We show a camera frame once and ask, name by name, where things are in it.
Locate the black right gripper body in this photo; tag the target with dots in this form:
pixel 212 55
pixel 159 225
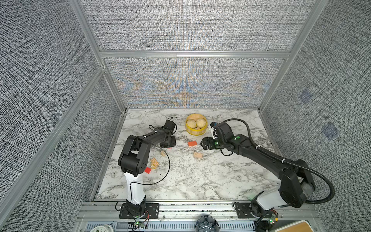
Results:
pixel 221 143

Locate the steamed bun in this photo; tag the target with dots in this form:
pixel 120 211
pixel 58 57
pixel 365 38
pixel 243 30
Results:
pixel 192 123
pixel 201 122

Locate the wooden board corner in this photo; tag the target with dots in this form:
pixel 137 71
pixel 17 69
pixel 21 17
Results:
pixel 298 226

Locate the black round knob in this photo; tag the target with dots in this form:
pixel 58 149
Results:
pixel 207 224

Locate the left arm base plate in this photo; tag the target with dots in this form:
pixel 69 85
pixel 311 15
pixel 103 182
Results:
pixel 143 211

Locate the yellow bamboo steamer basket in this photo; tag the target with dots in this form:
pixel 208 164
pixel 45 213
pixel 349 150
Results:
pixel 197 131

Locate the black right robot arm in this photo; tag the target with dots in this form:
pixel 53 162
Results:
pixel 297 182

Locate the orange wood block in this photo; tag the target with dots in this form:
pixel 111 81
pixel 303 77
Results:
pixel 192 143

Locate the aluminium front rail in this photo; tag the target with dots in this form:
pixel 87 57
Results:
pixel 188 210

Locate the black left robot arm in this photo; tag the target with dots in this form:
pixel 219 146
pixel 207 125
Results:
pixel 134 158

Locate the white clock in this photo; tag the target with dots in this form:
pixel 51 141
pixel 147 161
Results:
pixel 103 228

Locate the right steamed bun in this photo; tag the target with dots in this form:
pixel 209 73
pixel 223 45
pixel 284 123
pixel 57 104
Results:
pixel 201 122

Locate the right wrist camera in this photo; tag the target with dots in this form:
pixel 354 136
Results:
pixel 212 129

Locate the patterned natural wood block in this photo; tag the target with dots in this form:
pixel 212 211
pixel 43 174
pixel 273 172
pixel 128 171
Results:
pixel 154 164

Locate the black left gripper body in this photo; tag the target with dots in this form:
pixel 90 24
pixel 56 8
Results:
pixel 172 143

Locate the plain natural wood block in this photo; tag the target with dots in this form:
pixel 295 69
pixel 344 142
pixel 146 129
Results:
pixel 197 155

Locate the left steamed bun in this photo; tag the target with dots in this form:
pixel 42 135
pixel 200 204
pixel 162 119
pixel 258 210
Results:
pixel 192 123

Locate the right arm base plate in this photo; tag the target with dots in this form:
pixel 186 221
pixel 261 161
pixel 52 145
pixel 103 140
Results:
pixel 243 210

